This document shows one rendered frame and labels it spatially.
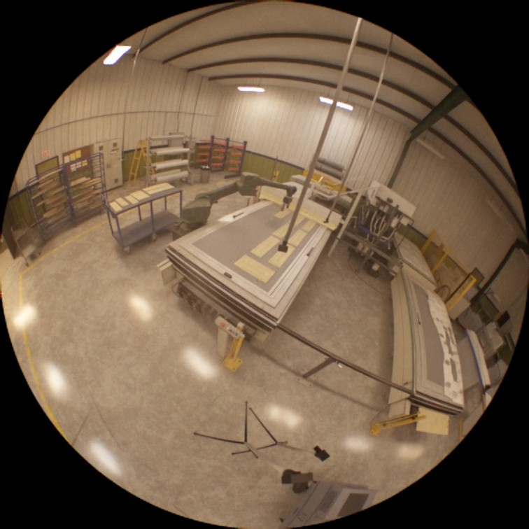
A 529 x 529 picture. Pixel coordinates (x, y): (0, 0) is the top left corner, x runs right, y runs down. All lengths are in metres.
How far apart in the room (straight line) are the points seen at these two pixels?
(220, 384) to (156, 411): 0.93
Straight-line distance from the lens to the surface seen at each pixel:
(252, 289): 2.14
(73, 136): 8.59
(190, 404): 2.49
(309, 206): 4.52
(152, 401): 2.59
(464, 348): 6.44
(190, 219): 3.25
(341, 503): 2.28
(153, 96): 9.66
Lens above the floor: 2.47
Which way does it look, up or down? 39 degrees down
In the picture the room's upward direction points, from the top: 18 degrees clockwise
